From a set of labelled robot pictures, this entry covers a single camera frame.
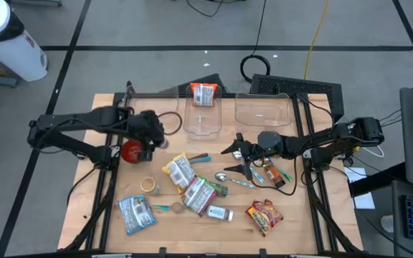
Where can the black mesh panel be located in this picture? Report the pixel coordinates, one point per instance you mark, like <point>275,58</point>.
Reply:
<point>292,86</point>

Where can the green lid spice jar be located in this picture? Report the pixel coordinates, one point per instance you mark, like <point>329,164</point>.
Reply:
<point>221,189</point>

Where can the black aluminium table frame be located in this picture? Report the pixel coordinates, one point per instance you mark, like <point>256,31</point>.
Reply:
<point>317,222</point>

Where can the grey computer mouse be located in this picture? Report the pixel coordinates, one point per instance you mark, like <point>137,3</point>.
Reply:
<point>387,224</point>

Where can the saffron jar cork lid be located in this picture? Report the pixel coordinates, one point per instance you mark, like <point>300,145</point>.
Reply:
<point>177,207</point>

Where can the white trash can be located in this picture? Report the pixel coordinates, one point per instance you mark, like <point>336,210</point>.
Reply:
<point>16,53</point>

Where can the pink green ramen packet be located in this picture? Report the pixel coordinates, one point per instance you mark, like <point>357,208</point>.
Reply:
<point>199,195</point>

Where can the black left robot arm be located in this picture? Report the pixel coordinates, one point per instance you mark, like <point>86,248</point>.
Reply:
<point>66,123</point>

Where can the purple label jar black lid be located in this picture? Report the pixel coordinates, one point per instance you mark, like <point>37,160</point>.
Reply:
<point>165,144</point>

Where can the orange spice bottle black cap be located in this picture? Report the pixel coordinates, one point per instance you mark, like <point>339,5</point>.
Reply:
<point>274,174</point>

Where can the blue ramen packet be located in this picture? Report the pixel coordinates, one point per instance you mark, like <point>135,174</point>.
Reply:
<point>136,214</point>

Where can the orange ramen packet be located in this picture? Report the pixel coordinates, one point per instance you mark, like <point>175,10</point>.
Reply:
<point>203,94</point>

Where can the clear plastic bin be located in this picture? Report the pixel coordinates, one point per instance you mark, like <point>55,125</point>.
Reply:
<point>264,107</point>
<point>203,122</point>
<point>145,102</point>

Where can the white paper sheets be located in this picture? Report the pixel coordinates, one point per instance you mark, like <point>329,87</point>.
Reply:
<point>366,201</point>

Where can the teal plastic spoon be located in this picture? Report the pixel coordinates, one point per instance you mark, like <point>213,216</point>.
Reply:
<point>203,160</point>

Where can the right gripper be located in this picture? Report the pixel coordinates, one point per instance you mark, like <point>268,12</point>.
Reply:
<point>269,141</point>

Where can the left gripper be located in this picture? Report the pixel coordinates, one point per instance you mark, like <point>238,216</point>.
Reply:
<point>145,127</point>

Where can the red and black bowl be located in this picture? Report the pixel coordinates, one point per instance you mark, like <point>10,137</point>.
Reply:
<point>131,152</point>

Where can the red yellow ramen packet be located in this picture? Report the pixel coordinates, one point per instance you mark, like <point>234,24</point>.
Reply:
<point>264,216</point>

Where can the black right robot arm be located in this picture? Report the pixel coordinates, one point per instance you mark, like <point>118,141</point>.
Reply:
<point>335,134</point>

